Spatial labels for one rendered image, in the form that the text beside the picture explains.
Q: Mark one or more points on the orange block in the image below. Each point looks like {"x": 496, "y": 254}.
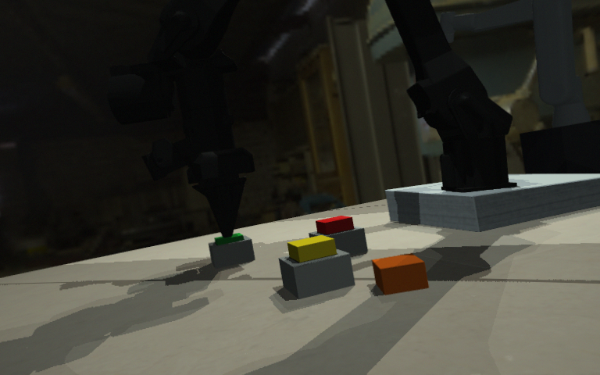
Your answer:
{"x": 400, "y": 273}

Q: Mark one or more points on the green button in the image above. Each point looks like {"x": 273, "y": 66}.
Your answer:
{"x": 228, "y": 251}

